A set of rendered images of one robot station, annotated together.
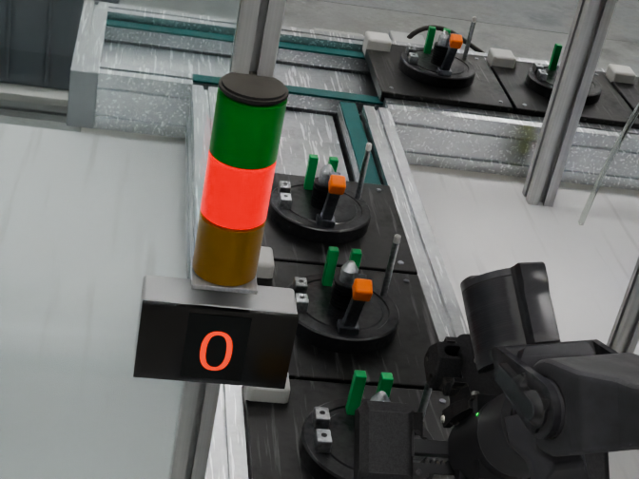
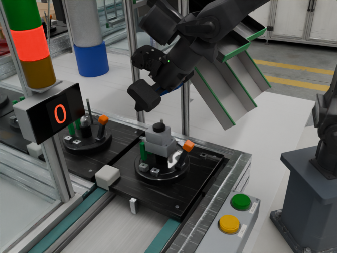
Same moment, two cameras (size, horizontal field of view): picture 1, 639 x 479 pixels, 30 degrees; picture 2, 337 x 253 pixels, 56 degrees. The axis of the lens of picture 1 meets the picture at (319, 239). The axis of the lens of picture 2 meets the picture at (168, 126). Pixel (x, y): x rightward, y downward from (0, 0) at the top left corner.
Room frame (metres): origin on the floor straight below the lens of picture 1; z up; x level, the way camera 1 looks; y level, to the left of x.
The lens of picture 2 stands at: (0.25, 0.29, 1.49)
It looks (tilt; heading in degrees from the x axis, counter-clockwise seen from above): 33 degrees down; 314
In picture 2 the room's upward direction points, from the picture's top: 3 degrees counter-clockwise
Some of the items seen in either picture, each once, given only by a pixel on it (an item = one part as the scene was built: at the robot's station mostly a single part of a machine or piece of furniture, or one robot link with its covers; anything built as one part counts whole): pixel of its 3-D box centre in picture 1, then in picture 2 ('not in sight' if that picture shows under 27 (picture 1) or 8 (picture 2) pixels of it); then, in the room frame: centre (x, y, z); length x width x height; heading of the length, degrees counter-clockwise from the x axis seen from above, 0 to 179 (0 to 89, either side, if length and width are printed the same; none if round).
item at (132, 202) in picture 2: not in sight; (134, 206); (0.68, -0.02, 0.95); 0.01 x 0.01 x 0.04; 12
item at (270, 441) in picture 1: (374, 422); (85, 128); (0.96, -0.09, 1.01); 0.24 x 0.24 x 0.13; 12
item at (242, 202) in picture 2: not in sight; (240, 202); (0.49, -0.17, 0.96); 0.04 x 0.04 x 0.02
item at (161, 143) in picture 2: not in sight; (156, 136); (0.72, -0.14, 1.06); 0.08 x 0.04 x 0.07; 12
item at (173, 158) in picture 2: not in sight; (162, 163); (0.70, -0.14, 0.98); 0.14 x 0.14 x 0.02
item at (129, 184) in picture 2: not in sight; (162, 169); (0.70, -0.14, 0.96); 0.24 x 0.24 x 0.02; 12
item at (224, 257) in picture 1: (228, 241); (38, 70); (0.78, 0.07, 1.28); 0.05 x 0.05 x 0.05
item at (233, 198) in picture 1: (238, 184); (30, 41); (0.78, 0.07, 1.33); 0.05 x 0.05 x 0.05
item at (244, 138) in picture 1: (247, 124); (21, 10); (0.78, 0.07, 1.38); 0.05 x 0.05 x 0.05
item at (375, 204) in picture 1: (323, 189); not in sight; (1.44, 0.01, 1.01); 0.24 x 0.24 x 0.13; 12
